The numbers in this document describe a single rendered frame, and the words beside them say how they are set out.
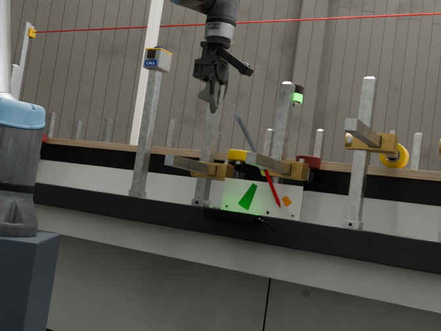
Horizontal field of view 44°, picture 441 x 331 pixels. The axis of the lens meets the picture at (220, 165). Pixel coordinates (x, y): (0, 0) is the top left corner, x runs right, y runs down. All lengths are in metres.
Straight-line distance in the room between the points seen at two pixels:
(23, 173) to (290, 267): 0.83
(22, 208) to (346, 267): 0.88
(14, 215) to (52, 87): 4.96
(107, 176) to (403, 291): 1.27
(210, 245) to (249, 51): 4.53
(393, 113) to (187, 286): 4.74
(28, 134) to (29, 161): 0.05
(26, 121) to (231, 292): 1.06
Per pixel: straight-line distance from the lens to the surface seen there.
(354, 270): 1.58
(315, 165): 1.76
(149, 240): 1.89
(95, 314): 2.31
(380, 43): 6.57
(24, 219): 1.15
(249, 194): 1.67
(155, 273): 2.12
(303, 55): 6.15
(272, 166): 1.50
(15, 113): 1.14
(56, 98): 6.04
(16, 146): 1.14
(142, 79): 3.24
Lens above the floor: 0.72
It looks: 4 degrees up
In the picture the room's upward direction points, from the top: 8 degrees clockwise
